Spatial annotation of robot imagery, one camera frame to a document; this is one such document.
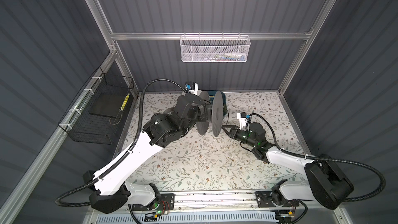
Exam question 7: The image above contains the teal plastic bin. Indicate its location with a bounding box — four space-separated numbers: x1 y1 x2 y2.
207 90 228 117

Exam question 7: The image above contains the grey foam spool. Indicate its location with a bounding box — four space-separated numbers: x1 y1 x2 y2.
196 91 224 137

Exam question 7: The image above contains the yellow strip in basket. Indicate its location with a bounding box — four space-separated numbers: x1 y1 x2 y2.
120 93 130 112

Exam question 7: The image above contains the white wire mesh basket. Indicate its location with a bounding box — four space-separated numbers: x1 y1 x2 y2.
179 34 251 63

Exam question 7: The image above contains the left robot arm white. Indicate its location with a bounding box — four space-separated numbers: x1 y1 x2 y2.
55 82 223 214

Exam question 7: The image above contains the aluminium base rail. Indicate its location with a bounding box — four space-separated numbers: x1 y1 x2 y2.
83 188 315 224

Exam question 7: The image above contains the black wire basket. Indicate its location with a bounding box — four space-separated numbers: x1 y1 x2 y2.
59 68 135 145

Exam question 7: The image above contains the black pad in basket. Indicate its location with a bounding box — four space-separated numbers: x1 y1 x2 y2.
89 93 125 118

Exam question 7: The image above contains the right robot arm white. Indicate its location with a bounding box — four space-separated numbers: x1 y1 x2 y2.
222 113 386 210

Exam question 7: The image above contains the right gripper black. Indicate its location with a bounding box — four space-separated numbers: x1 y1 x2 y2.
222 124 257 149

